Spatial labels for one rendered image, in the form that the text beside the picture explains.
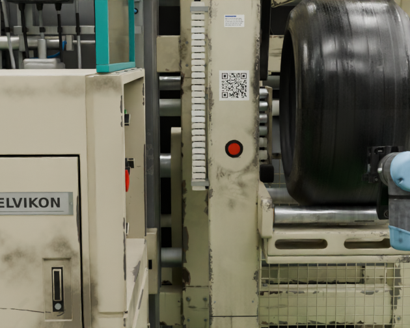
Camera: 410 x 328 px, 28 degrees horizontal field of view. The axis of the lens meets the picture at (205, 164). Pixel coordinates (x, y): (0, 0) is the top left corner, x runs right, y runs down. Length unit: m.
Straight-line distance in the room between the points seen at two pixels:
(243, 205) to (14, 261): 0.93
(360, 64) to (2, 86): 0.94
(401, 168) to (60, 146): 0.68
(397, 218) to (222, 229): 0.60
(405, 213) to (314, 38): 0.53
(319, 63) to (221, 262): 0.58
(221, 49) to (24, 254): 0.96
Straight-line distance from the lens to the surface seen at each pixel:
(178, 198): 2.85
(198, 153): 2.11
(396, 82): 1.92
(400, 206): 1.64
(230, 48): 2.06
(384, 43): 1.96
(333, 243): 2.04
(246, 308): 2.16
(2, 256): 1.28
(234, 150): 2.07
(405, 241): 1.64
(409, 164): 1.61
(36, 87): 1.24
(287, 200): 2.31
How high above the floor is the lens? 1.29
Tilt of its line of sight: 8 degrees down
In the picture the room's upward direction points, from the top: straight up
